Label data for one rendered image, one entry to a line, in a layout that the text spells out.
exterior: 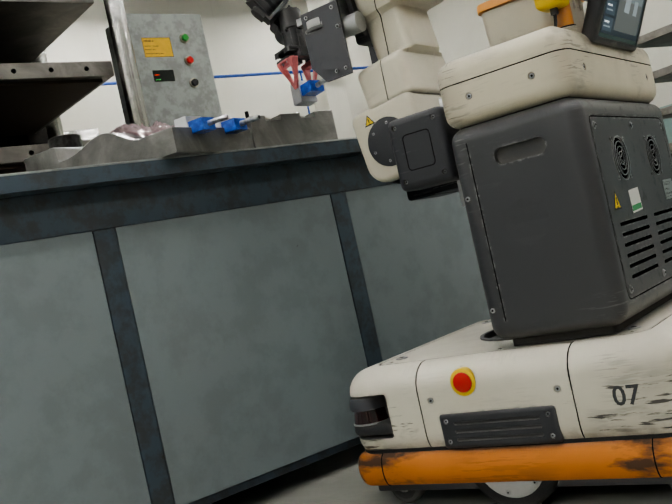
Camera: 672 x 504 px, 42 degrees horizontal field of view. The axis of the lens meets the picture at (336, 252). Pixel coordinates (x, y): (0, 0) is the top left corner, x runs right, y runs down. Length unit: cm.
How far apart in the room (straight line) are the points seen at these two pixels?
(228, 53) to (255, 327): 839
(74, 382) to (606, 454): 101
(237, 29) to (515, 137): 901
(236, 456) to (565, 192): 94
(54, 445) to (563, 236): 103
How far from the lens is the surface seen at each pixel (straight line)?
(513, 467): 159
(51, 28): 320
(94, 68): 290
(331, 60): 190
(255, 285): 202
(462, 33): 1090
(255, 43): 1050
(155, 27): 312
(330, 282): 214
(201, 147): 193
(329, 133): 225
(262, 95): 1032
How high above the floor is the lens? 50
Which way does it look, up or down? 1 degrees up
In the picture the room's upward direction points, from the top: 12 degrees counter-clockwise
